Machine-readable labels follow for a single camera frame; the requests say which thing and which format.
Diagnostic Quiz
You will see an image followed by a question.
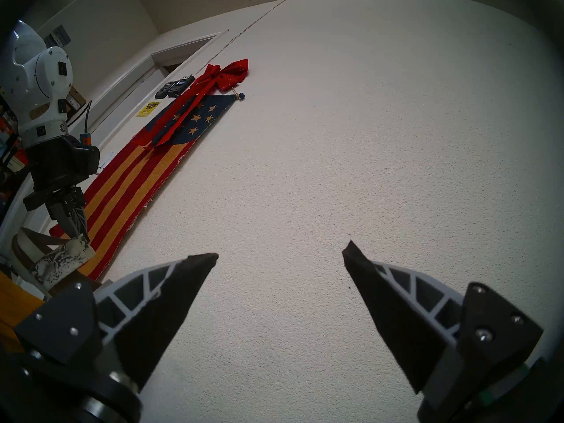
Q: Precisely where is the orange towel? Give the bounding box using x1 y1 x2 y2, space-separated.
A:
0 270 47 354

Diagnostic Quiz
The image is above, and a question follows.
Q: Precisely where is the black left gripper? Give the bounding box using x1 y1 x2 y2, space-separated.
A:
23 136 91 243

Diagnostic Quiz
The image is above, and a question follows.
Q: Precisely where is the red ribbon bow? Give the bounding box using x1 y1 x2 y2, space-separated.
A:
152 59 249 147

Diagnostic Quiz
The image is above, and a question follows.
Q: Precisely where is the white door with frame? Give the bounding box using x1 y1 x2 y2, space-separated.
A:
66 30 230 171

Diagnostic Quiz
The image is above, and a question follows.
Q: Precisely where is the snake-print strap wedge sandal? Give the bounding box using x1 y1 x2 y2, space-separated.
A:
11 226 104 295

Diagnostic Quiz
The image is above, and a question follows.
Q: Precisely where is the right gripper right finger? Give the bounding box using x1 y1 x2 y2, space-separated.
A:
342 240 544 421

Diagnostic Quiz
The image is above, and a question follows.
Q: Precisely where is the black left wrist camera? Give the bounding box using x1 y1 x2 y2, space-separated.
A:
66 134 100 177

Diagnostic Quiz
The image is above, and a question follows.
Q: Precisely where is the red yellow striped flag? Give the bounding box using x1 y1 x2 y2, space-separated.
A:
48 94 238 282

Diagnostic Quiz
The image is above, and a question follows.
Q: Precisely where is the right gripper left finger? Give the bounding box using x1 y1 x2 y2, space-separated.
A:
14 252 219 390

